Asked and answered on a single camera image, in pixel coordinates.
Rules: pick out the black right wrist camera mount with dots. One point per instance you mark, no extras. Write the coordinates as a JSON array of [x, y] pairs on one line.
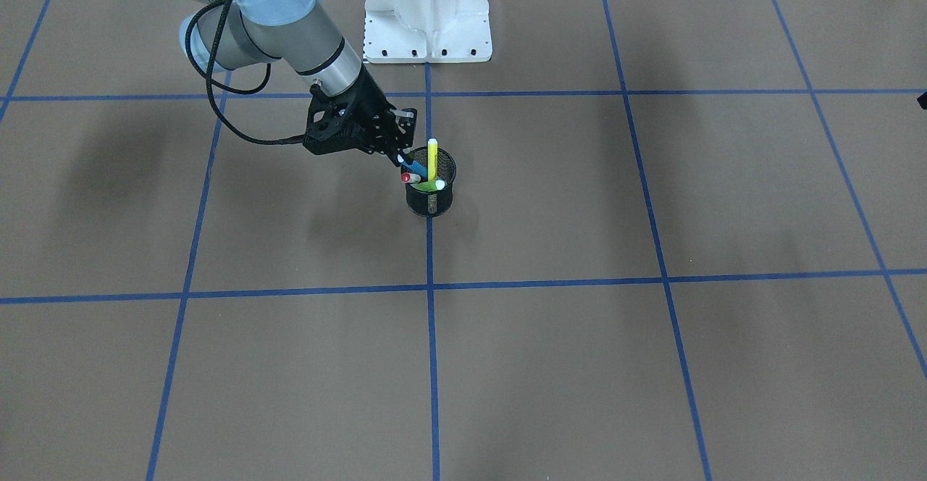
[[331, 123]]

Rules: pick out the yellow highlighter pen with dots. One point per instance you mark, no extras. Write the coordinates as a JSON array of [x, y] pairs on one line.
[[432, 159]]

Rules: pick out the brown paper table cover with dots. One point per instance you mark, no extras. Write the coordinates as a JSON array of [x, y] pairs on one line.
[[579, 365]]

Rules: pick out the blue tape grid lines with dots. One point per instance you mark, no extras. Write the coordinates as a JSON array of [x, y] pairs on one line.
[[430, 289]]

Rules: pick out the blue marker pen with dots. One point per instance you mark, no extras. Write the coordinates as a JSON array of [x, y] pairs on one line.
[[416, 167]]

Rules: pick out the red white marker pen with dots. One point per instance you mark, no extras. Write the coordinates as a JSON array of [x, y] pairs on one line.
[[410, 177]]

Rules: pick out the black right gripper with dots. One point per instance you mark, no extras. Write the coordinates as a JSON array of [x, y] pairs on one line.
[[371, 106]]

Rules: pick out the green highlighter pen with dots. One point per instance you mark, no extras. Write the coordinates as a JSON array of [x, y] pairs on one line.
[[432, 186]]

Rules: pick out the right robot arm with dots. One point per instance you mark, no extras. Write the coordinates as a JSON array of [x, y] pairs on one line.
[[225, 35]]

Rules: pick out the black mesh pen cup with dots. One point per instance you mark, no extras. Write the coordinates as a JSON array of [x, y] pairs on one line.
[[433, 198]]

